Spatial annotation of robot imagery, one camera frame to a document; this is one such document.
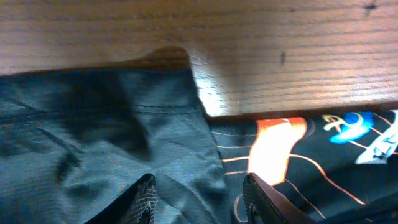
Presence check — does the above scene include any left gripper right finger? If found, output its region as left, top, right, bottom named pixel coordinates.
left=243, top=173, right=317, bottom=224

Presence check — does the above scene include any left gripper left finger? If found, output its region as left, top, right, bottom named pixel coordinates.
left=86, top=174, right=158, bottom=224

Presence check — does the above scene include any black orange-patterned jersey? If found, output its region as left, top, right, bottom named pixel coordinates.
left=1, top=69, right=397, bottom=223

